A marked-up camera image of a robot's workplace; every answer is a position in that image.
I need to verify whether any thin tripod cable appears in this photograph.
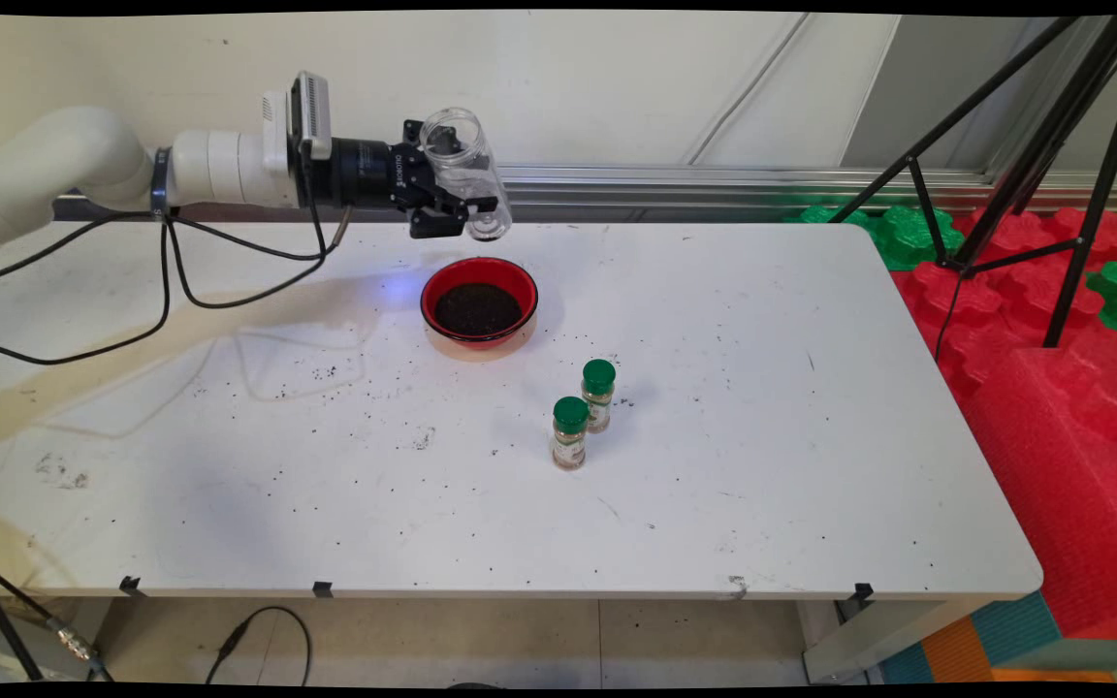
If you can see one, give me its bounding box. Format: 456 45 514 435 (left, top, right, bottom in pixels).
935 276 969 362

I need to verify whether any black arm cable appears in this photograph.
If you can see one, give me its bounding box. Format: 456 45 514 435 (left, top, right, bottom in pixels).
166 145 354 311
0 215 172 366

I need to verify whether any teal orange foam mat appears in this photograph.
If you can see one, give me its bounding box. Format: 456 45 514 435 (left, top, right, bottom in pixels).
877 589 1117 685

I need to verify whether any red foam puzzle mat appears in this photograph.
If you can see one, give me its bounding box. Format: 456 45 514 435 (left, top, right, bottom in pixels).
888 206 1117 408

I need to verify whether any black cable strap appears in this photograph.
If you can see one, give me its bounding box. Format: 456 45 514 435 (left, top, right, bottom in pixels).
149 147 174 218

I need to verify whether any green capped spice bottle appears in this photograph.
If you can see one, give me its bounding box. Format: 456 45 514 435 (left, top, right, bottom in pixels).
581 359 618 434
551 396 591 471

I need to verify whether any aluminium rail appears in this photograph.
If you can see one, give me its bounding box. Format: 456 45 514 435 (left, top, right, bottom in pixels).
54 158 1117 226

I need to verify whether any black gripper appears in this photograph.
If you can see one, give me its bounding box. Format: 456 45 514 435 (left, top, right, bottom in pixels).
302 118 501 240

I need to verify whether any black granules heap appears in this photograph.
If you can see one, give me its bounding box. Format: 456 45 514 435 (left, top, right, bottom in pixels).
434 282 524 338

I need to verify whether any grey table leg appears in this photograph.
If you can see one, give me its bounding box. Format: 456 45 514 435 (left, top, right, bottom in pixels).
0 599 99 682
801 598 1005 684

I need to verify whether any red bowl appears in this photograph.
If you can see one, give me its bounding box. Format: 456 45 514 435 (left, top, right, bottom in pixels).
421 257 540 348

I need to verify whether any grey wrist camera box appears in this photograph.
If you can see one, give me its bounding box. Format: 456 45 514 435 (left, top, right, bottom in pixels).
261 71 334 177

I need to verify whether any clear plastic jar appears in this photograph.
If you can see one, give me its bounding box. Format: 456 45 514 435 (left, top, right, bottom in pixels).
419 107 514 242

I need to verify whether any black tripod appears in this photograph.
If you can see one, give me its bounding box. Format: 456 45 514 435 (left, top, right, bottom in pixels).
828 14 1117 350

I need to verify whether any cable with metal connector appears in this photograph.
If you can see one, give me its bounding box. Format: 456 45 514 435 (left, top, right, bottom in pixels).
0 555 115 682

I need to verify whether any black floor cable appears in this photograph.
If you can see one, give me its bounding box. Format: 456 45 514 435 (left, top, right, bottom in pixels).
205 607 312 685

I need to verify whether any white wall cable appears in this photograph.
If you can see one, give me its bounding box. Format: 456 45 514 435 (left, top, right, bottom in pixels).
685 14 814 166

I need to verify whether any black base cable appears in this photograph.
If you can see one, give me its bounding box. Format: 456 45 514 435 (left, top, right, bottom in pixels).
0 562 44 682

